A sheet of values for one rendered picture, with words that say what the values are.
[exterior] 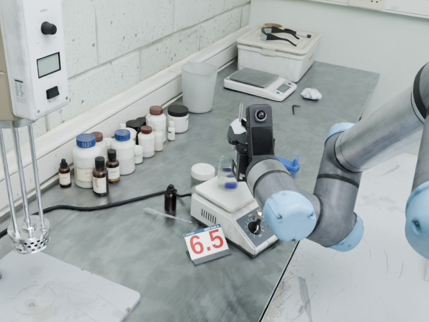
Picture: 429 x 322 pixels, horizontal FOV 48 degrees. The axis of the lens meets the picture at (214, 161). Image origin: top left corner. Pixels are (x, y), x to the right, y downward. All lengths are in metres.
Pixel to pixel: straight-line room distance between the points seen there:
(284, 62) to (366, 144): 1.36
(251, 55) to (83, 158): 1.09
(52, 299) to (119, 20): 0.84
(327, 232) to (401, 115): 0.26
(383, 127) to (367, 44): 1.71
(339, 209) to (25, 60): 0.53
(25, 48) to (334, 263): 0.76
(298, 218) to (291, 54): 1.36
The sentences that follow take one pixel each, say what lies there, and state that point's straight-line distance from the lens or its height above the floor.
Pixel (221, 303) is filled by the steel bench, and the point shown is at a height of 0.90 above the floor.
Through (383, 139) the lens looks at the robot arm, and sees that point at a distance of 0.70.
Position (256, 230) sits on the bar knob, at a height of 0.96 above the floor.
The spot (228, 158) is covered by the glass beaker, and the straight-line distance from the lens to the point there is 1.11.
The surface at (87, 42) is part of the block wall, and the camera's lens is 1.37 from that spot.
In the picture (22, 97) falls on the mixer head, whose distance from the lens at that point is 0.67.
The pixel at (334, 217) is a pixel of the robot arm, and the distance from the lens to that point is 0.82.
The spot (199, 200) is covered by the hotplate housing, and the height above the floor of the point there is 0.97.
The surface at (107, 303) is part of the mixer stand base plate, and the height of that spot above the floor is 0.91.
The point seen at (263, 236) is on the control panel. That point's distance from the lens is 1.07.
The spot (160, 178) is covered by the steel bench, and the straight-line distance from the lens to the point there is 1.30.
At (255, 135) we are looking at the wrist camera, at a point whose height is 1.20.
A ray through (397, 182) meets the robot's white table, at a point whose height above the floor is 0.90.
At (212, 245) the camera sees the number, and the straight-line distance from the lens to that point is 1.05.
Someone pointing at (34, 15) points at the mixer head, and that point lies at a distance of 0.65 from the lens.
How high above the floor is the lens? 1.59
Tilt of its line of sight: 29 degrees down
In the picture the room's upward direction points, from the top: 5 degrees clockwise
